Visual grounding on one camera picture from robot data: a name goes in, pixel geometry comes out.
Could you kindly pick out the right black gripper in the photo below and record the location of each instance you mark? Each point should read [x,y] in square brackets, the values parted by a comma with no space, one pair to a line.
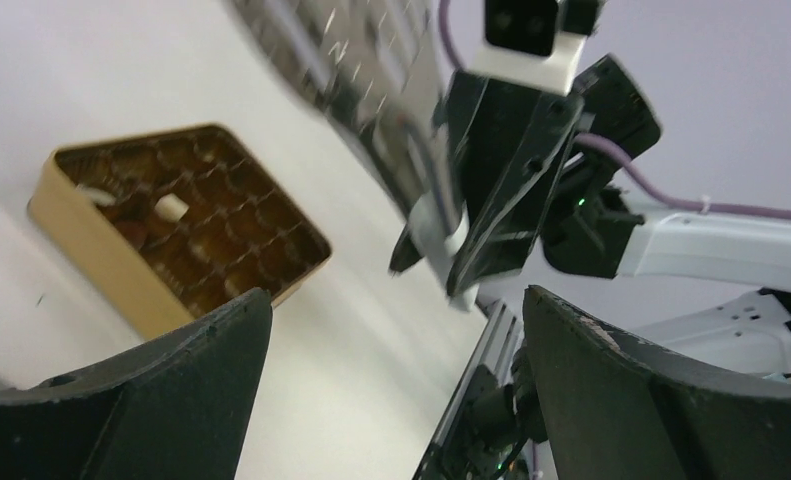
[503,147]

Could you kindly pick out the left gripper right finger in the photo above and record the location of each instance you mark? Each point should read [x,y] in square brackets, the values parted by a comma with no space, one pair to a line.
[617,406]

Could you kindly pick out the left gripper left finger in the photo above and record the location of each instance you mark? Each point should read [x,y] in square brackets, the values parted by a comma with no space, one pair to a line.
[175,407]

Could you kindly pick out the metal serving tongs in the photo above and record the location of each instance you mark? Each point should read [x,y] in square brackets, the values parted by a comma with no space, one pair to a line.
[369,68]

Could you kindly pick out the gold chocolate box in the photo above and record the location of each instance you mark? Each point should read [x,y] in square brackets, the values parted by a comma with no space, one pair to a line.
[168,226]

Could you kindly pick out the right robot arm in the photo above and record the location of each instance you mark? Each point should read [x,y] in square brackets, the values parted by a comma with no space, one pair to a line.
[647,232]

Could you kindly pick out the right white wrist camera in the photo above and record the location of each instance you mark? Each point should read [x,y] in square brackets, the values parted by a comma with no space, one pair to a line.
[535,43]

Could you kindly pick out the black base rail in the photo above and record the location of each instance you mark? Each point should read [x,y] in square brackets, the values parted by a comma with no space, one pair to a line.
[493,423]

